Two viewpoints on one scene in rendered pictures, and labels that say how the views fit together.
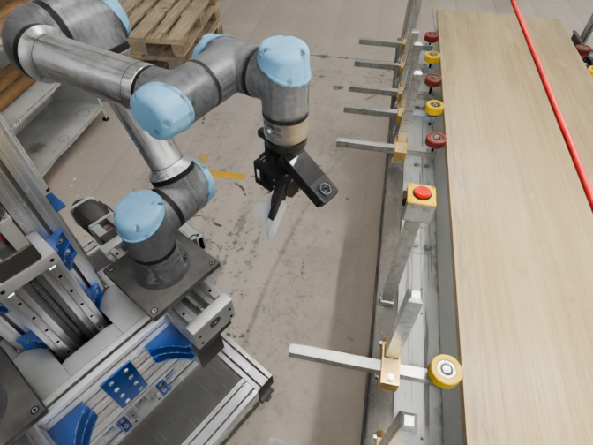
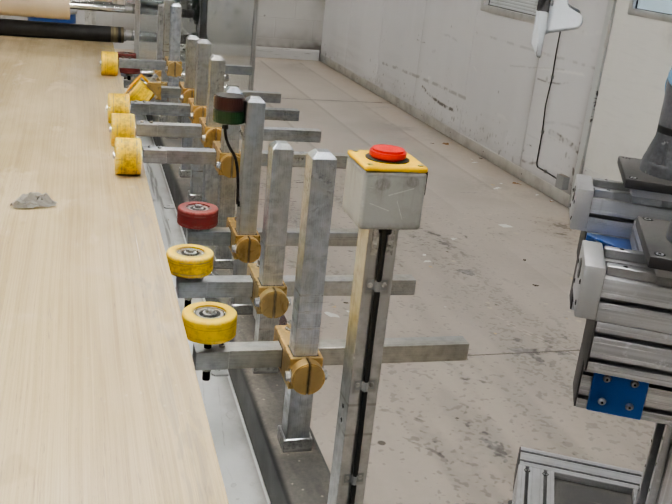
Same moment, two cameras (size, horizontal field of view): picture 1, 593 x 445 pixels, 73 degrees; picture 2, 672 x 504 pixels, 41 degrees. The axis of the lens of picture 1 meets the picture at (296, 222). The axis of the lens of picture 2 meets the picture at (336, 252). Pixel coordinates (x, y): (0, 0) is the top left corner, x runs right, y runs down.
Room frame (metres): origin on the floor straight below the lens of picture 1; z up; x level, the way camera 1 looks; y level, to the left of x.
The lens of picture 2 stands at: (1.52, -0.81, 1.44)
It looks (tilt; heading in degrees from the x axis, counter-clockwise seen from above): 20 degrees down; 151
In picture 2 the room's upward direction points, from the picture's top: 6 degrees clockwise
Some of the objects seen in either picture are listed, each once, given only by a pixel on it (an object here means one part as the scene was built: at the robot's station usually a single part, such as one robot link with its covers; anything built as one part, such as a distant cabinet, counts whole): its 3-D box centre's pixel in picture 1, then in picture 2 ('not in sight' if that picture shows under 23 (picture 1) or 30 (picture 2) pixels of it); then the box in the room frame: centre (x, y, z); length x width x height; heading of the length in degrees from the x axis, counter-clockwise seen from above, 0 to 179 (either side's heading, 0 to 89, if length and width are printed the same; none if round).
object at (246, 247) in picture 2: not in sight; (241, 239); (-0.05, -0.16, 0.85); 0.13 x 0.06 x 0.05; 168
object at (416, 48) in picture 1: (406, 93); not in sight; (1.69, -0.51, 0.93); 0.03 x 0.03 x 0.48; 78
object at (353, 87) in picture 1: (390, 92); not in sight; (1.91, -0.50, 0.80); 0.43 x 0.03 x 0.04; 78
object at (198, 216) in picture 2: not in sight; (197, 232); (-0.08, -0.24, 0.85); 0.08 x 0.08 x 0.11
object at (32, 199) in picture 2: not in sight; (32, 197); (-0.17, -0.54, 0.91); 0.09 x 0.07 x 0.02; 105
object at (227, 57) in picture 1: (225, 68); not in sight; (0.60, 0.11, 1.61); 0.11 x 0.11 x 0.08; 57
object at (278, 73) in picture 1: (282, 79); not in sight; (0.56, 0.02, 1.62); 0.09 x 0.08 x 0.11; 57
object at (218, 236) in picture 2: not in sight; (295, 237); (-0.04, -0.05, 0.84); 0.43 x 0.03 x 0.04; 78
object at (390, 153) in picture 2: (422, 192); (387, 156); (0.72, -0.32, 1.22); 0.04 x 0.04 x 0.02
